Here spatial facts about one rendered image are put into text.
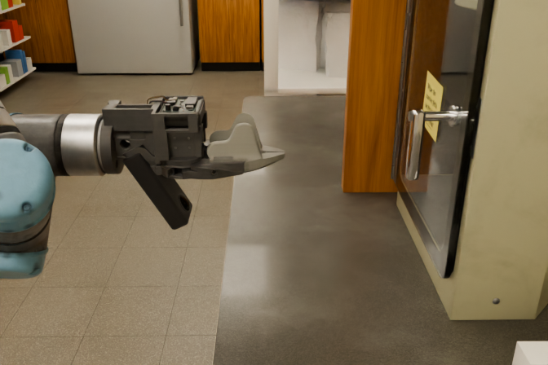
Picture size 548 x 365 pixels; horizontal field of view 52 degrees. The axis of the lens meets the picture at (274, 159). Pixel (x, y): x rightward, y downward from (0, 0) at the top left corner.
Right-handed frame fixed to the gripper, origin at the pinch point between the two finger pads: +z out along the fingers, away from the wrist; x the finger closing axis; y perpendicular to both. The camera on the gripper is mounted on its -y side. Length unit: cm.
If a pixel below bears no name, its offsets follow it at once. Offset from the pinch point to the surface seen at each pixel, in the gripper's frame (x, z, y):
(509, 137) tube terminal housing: -5.4, 26.0, 4.8
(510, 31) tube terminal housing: -5.4, 24.3, 16.5
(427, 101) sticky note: 10.7, 21.4, 4.0
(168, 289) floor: 130, -42, -114
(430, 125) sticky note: 8.4, 21.4, 1.4
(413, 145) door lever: -0.9, 16.7, 2.1
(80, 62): 483, -183, -101
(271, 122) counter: 72, 1, -20
